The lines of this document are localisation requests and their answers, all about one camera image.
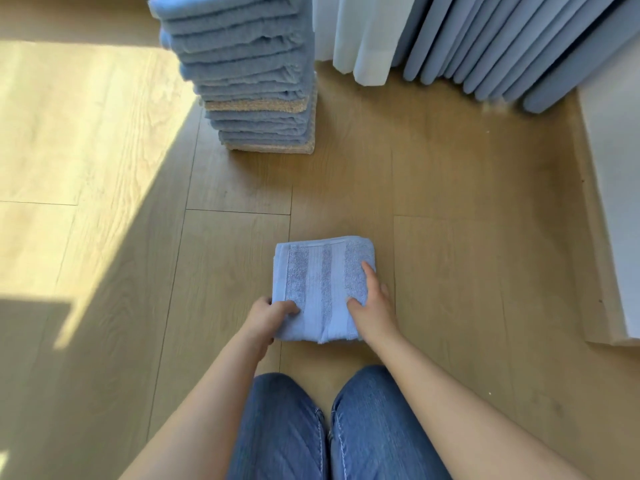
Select blue pleated curtain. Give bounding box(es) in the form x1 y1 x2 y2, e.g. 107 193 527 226
391 0 640 115

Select person's right hand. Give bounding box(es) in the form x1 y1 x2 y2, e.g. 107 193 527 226
346 261 402 348

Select white sheer curtain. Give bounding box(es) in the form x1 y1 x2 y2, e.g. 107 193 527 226
312 0 419 87

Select person's right forearm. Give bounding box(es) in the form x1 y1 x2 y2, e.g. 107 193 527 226
369 329 592 480

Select stack of folded blue towels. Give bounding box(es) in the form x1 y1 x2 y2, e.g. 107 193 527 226
147 0 319 147

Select person's left hand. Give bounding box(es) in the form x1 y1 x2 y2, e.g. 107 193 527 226
242 296 301 362

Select blue striped hand towel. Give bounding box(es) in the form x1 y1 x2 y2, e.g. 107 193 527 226
271 236 377 345

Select person's left forearm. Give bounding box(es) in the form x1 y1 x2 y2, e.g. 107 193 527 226
119 333 275 480

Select person's blue jeans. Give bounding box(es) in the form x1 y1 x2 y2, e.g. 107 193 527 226
226 364 453 480

